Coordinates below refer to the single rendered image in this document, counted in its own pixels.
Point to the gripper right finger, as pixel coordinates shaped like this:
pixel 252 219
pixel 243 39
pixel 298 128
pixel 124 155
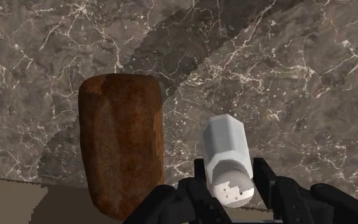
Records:
pixel 290 198

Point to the white salt shaker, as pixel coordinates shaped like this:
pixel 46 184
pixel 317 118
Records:
pixel 226 155

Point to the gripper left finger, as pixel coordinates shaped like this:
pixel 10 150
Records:
pixel 194 198

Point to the brown bread loaf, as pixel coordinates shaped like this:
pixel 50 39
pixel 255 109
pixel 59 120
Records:
pixel 119 145

